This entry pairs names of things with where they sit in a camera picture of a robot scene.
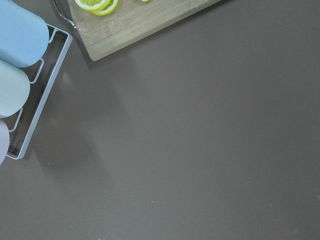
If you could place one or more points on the light blue cup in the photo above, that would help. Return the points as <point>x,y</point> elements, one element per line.
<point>24,36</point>

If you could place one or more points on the white wire cup rack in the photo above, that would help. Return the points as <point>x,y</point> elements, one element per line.
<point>42,75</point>

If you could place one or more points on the lower lemon slice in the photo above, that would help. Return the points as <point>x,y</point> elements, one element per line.
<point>107,10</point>

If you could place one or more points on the pink cup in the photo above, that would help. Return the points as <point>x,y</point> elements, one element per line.
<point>4,140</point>

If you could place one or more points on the bamboo cutting board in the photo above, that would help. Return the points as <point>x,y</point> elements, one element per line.
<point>131,21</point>

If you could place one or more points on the white cup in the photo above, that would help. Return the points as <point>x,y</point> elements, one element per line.
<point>14,89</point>

